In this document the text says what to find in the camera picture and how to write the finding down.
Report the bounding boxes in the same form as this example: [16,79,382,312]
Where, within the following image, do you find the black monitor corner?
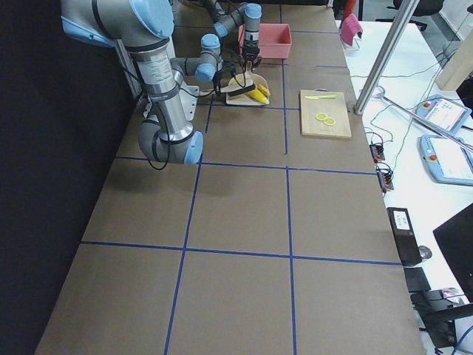
[433,207,473,302]

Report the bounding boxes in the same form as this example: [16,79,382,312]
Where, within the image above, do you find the teach pendant far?
[415,95,472,135]

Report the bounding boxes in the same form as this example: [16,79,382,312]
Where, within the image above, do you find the teach pendant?
[418,135,472,186]
[415,95,472,135]

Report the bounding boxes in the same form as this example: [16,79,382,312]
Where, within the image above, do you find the black box with label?
[387,207,422,266]

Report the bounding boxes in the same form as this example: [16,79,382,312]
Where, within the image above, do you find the white side table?
[334,18,473,355]

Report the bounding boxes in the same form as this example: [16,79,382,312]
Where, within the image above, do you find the red cloth on table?
[339,13,363,47]

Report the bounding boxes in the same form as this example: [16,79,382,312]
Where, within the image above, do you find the toy lemon slice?
[321,116,336,126]
[316,112,327,121]

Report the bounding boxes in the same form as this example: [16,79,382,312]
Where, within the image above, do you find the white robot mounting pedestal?
[143,82,200,121]

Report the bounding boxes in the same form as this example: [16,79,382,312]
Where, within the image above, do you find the yellow toy corn cob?
[246,89,269,105]

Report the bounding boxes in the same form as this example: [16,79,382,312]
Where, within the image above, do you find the wooden cutting board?
[299,89,352,140]

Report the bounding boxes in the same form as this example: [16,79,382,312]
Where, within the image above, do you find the orange black connector box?
[369,143,385,163]
[376,168,394,193]

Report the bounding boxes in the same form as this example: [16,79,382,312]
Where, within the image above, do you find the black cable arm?
[142,47,248,172]

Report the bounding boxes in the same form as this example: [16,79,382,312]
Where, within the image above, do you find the teach pendant near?
[418,135,472,186]

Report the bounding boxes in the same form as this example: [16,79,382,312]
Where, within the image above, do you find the yellow plastic toy knife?
[304,94,337,100]

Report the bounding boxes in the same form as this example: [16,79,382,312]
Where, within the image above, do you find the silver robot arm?
[200,0,262,65]
[61,1,222,165]

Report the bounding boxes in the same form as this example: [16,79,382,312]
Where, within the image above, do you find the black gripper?
[242,39,259,61]

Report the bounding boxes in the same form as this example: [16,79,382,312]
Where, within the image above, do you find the black camera bracket wrist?
[221,61,246,79]

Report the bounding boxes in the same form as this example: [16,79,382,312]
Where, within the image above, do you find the pink plastic bin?
[259,23,292,59]

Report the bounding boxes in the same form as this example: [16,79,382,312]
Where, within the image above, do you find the tan toy ginger root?
[258,84,270,96]

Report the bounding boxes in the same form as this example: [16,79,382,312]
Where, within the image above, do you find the beige hand brush black bristles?
[220,83,256,100]

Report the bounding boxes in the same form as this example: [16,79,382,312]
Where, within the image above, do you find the beige plastic dustpan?
[225,62,270,107]

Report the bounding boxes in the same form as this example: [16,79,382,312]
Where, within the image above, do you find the silver metal pole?
[353,0,420,115]

